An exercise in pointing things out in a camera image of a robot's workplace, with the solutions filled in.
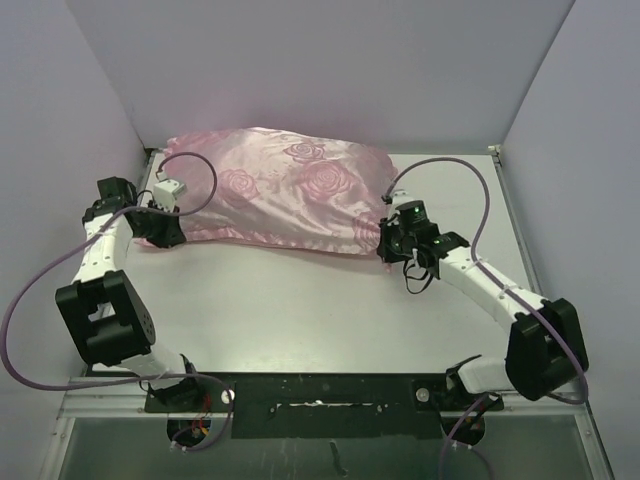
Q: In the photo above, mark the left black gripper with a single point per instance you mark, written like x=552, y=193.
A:
x=176, y=235

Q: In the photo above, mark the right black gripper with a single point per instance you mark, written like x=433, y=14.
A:
x=386, y=251

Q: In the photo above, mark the pink satin rose pillowcase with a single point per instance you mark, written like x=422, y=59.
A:
x=280, y=189

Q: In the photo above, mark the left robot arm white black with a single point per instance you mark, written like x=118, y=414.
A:
x=107, y=319

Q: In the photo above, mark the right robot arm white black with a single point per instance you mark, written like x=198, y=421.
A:
x=545, y=348

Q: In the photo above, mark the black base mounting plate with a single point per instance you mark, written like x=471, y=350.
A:
x=336, y=406

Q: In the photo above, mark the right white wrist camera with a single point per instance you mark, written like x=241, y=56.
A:
x=395, y=196

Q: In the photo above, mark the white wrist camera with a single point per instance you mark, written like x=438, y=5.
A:
x=395, y=196
x=166, y=192

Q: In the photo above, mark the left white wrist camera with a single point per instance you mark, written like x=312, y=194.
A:
x=166, y=192

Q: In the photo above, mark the aluminium frame rail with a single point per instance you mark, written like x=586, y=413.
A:
x=110, y=325

